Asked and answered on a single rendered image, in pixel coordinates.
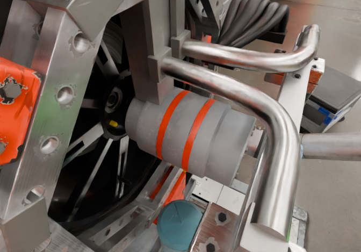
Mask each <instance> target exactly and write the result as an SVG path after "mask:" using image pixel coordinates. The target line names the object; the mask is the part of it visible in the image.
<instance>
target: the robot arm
mask: <svg viewBox="0 0 361 252"><path fill-rule="evenodd" d="M260 129H261V128H260V127H258V128H257V129H256V128H255V130H254V131H253V132H254V133H253V135H252V136H250V139H249V141H248V144H247V146H248V150H247V152H244V153H245V154H246V155H249V156H251V157H254V158H256V159H257V158H258V155H259V151H260V149H261V145H262V142H263V139H264V136H265V132H266V131H264V130H260ZM299 137H300V142H301V159H321V160H341V161H361V132H342V133H312V134H301V133H299Z"/></svg>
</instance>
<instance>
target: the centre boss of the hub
mask: <svg viewBox="0 0 361 252"><path fill-rule="evenodd" d="M121 102H122V91H121V89H120V88H119V87H118V86H115V87H114V88H113V90H112V92H111V93H110V95H109V98H108V100H107V103H106V107H105V113H112V112H114V111H116V110H117V109H118V108H119V106H120V104H121Z"/></svg>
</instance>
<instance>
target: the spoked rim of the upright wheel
mask: <svg viewBox="0 0 361 252"><path fill-rule="evenodd" d="M92 70H93V73H92V74H91V76H90V78H89V81H88V85H87V88H86V91H85V94H84V97H83V100H82V104H81V107H80V111H79V113H80V118H81V121H82V123H83V124H82V125H81V126H80V127H79V128H77V129H76V130H74V131H73V133H72V135H71V139H70V142H69V146H68V149H67V152H66V155H65V158H64V161H63V165H62V168H61V171H60V174H59V178H58V180H57V184H56V187H55V190H54V193H53V197H52V200H51V203H50V206H49V209H48V213H47V214H48V216H49V217H50V218H52V219H53V220H54V221H56V222H57V223H58V224H59V225H61V226H62V227H63V228H65V229H66V230H70V229H75V228H78V227H81V226H84V225H86V224H89V223H91V222H93V221H95V220H97V219H98V218H100V217H102V216H103V215H105V214H106V213H107V212H109V211H110V210H112V209H113V208H114V207H116V206H117V205H118V204H119V203H120V202H122V201H123V200H124V199H125V198H126V197H127V196H128V195H129V194H130V193H131V192H132V191H133V190H134V189H135V187H136V186H137V185H138V184H139V183H140V182H141V180H142V179H143V178H144V177H145V175H146V174H147V172H148V171H149V169H150V168H151V167H152V165H153V164H154V162H155V161H156V159H157V157H156V156H154V155H151V154H149V153H147V152H145V151H143V150H141V149H140V148H139V147H138V145H137V143H136V141H134V140H132V139H130V138H129V137H128V135H127V133H126V130H125V119H126V113H127V110H128V107H129V105H130V103H131V101H132V99H133V98H134V96H135V91H134V85H133V80H132V75H131V70H130V66H129V61H128V56H127V51H126V46H125V41H124V36H123V43H122V57H121V63H118V62H114V61H113V58H112V56H111V54H110V52H109V50H108V48H107V46H106V44H105V42H104V40H103V38H102V40H101V43H100V46H99V49H98V53H97V56H96V59H95V62H94V65H93V69H92ZM115 86H118V87H119V88H120V89H121V91H122V102H121V104H120V106H119V108H118V109H117V110H116V111H114V112H112V113H105V107H106V103H107V100H108V98H109V95H110V93H111V92H112V90H113V88H114V87H115ZM127 100H128V102H127ZM126 102H127V103H126ZM111 120H113V121H115V122H117V124H118V125H117V126H116V127H113V126H111V125H110V121H111ZM100 136H101V137H100ZM99 137H100V139H99V141H98V143H97V145H96V147H95V149H94V150H92V151H90V152H88V153H86V154H84V155H81V156H77V155H78V154H80V153H81V152H82V151H84V150H85V149H86V148H87V147H88V146H89V145H91V144H92V143H93V142H94V141H95V140H96V139H98V138H99ZM121 176H122V177H123V178H125V179H127V180H128V181H130V182H131V185H127V184H125V183H123V182H120V181H119V179H120V177H121Z"/></svg>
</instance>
